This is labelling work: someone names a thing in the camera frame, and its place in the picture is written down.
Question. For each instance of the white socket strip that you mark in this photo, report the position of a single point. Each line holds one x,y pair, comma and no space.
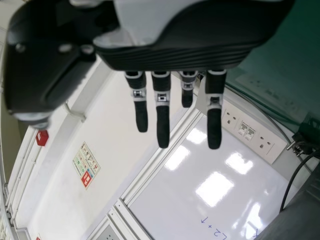
260,138

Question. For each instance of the safety sign poster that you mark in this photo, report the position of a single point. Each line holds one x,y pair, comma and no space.
86,165

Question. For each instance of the red wall box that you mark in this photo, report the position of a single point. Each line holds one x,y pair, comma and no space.
42,138

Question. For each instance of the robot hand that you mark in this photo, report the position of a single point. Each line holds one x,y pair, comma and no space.
175,50

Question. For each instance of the black plug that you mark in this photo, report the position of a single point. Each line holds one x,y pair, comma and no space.
303,147

